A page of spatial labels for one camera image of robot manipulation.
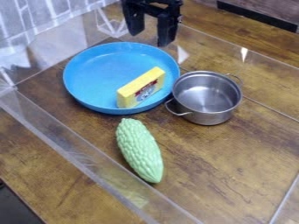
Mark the yellow butter brick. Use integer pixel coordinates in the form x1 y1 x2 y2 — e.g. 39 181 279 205
117 66 166 109

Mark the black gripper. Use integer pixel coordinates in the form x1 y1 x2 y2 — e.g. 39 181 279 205
121 0 183 47

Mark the small steel pot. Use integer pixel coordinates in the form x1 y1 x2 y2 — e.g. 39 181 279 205
165 71 243 126

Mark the green bitter gourd toy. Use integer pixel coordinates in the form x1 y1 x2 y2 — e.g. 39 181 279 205
117 118 165 184

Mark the blue round tray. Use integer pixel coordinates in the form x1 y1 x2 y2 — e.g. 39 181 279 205
63 42 181 115

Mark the clear acrylic enclosure wall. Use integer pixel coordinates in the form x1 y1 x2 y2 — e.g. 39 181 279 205
0 79 202 224

